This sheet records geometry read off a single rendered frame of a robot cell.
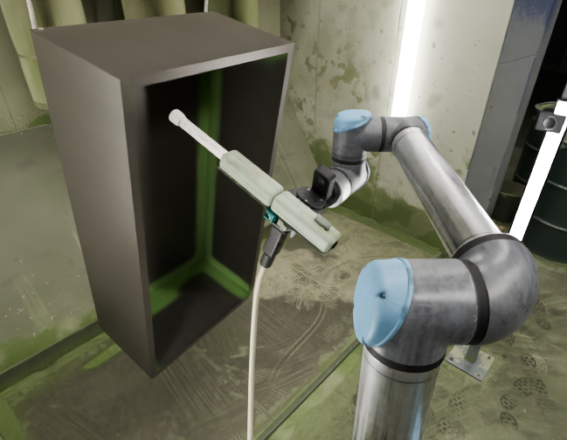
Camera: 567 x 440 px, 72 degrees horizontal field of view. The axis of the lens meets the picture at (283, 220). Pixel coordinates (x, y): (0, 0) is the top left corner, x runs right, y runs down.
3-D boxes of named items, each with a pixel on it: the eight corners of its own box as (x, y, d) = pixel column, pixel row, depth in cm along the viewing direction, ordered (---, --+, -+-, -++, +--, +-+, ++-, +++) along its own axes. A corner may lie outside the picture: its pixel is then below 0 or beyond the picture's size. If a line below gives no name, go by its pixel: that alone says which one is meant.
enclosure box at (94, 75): (99, 326, 168) (29, 28, 93) (203, 257, 208) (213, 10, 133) (151, 380, 155) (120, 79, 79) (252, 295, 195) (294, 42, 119)
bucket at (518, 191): (512, 230, 328) (523, 200, 313) (477, 217, 345) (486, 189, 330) (523, 216, 347) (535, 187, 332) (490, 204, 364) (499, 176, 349)
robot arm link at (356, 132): (376, 106, 102) (370, 152, 108) (331, 106, 101) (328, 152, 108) (384, 117, 93) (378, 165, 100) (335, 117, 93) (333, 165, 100)
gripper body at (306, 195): (302, 236, 92) (328, 215, 101) (317, 211, 87) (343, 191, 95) (279, 215, 94) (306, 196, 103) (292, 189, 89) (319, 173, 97)
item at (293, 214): (308, 291, 93) (348, 228, 77) (297, 302, 90) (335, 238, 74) (173, 173, 107) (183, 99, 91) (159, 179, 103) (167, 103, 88)
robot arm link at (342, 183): (356, 183, 98) (327, 161, 100) (347, 190, 94) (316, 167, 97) (341, 208, 104) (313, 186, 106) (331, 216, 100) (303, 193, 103)
